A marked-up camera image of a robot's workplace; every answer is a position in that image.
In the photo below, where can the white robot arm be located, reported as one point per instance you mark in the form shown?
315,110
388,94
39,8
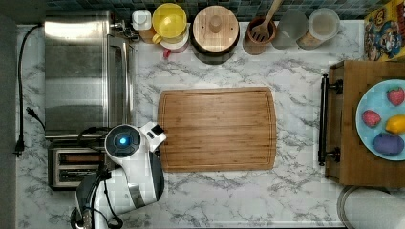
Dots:
137,181

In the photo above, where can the stainless toaster oven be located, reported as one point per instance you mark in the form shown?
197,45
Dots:
87,81

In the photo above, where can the silver two-slot toaster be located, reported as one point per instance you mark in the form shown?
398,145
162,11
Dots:
69,163

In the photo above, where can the bamboo cutting board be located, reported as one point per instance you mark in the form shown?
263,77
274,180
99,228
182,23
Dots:
218,129

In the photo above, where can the red and white mug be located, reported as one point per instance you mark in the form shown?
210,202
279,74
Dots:
175,47

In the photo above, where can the black pot with wooden lid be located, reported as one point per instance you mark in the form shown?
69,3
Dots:
215,33

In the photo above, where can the wooden spatula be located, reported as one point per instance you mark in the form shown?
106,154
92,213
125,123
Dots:
261,33

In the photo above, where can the yellow cup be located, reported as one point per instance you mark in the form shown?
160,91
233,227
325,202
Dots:
169,21

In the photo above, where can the brown ceramic utensil holder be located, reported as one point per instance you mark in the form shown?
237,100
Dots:
254,44

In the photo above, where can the white capped bottle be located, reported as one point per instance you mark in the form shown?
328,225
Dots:
142,24

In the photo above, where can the frosted plastic cup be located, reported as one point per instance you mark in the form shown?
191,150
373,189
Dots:
293,25

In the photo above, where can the clear lidded snack container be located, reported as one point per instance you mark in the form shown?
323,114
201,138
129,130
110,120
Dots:
323,25

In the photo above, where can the red toy strawberry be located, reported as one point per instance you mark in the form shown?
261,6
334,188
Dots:
396,96
371,118

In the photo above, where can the light blue plate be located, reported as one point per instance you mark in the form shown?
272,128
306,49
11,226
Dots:
375,99

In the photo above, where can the white round object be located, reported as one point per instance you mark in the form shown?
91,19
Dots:
368,208

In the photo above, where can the purple toy eggplant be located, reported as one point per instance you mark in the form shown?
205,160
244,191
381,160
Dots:
388,144

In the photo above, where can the yellow toy lemon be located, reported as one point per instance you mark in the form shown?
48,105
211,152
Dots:
396,124

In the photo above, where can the yellow cereal box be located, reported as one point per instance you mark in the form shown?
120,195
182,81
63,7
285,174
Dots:
384,37

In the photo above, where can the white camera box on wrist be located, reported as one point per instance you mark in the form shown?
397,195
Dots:
154,135

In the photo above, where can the wooden tray with black handle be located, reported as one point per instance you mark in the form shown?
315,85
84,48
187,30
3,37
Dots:
354,112

